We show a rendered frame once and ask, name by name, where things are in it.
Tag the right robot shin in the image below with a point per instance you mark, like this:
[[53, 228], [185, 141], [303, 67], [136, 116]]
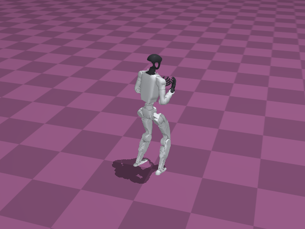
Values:
[[164, 151]]

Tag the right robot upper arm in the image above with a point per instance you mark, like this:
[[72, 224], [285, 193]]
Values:
[[161, 83]]

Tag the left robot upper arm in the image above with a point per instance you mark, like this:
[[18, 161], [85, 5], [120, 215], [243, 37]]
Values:
[[138, 82]]

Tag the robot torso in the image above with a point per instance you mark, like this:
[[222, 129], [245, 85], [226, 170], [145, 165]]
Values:
[[149, 93]]

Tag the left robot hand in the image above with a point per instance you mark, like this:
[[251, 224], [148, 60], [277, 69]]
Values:
[[168, 82]]

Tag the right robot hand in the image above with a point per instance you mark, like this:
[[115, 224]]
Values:
[[172, 89]]

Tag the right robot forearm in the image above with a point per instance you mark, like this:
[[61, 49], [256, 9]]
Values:
[[168, 96]]

